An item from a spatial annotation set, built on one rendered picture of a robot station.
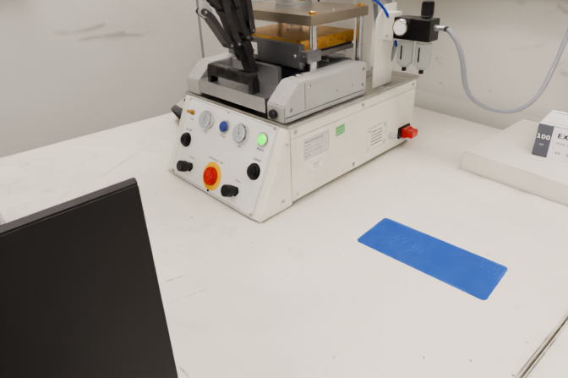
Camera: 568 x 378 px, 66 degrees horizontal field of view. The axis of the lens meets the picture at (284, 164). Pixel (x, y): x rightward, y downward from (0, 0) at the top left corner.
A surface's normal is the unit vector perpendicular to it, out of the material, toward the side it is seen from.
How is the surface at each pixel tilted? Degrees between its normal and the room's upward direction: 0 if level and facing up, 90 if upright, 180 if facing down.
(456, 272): 0
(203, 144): 65
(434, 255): 0
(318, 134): 90
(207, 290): 0
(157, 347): 90
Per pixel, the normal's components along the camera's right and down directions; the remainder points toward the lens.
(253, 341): -0.04, -0.90
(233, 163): -0.66, -0.07
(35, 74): 0.65, 0.32
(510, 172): -0.76, 0.31
